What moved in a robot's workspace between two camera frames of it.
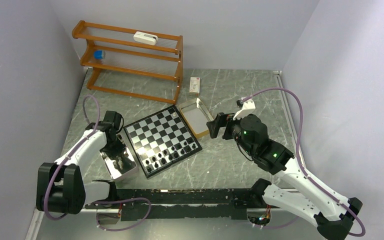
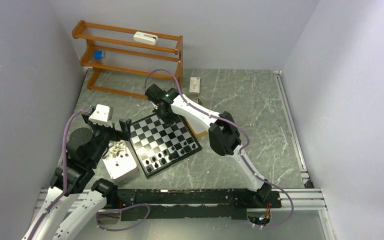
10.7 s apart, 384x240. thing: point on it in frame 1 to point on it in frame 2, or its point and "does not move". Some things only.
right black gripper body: x=233 y=127 to x=167 y=117
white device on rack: x=146 y=38 does not move
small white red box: x=194 y=86 does not move
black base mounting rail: x=202 y=204 does not move
